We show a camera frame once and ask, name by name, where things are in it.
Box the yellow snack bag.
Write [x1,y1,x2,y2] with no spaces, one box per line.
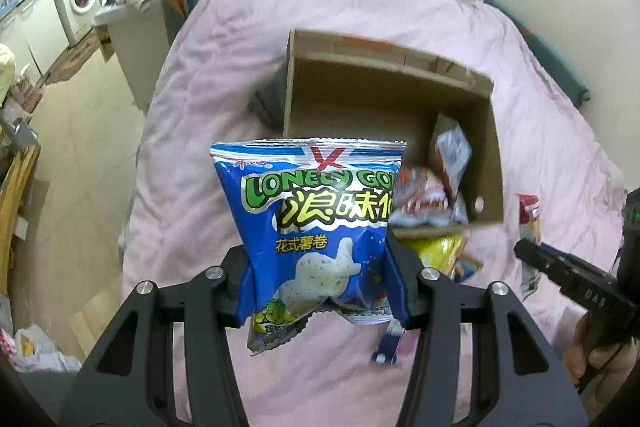
[400,234,468,279]

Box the blue Lonely God chip bag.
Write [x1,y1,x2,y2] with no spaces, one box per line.
[209,138,406,355]

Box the blue minion snack bag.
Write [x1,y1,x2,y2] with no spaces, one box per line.
[518,194,541,300]

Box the person's right hand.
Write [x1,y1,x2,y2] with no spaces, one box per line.
[563,313,639,407]

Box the pink bed duvet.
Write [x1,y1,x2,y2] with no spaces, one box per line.
[122,0,626,426]

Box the white plastic bag on floor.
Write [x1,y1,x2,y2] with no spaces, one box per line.
[11,324,81,374]

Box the pink white small sachet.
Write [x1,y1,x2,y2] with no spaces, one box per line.
[371,319,405,365]

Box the teal bed edge cushion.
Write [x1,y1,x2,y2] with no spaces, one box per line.
[483,0,591,109]

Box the white red snack packet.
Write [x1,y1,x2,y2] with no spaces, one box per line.
[388,168,469,229]

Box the yellow wooden chair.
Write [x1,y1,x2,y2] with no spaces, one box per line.
[0,145,40,295]

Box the dark grey object behind box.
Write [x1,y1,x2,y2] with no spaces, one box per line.
[248,66,288,131]

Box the open cardboard box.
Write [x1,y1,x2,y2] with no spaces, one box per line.
[283,29,504,228]

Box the white kitchen cabinet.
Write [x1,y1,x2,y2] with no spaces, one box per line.
[1,0,70,77]

